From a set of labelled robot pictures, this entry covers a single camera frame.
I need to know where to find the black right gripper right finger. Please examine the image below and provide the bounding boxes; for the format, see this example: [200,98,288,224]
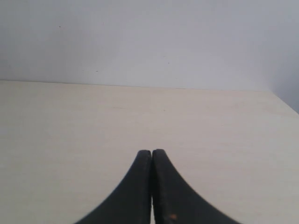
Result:
[151,149,237,224]

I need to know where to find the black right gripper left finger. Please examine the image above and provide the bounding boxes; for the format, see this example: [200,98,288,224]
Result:
[77,150,151,224]

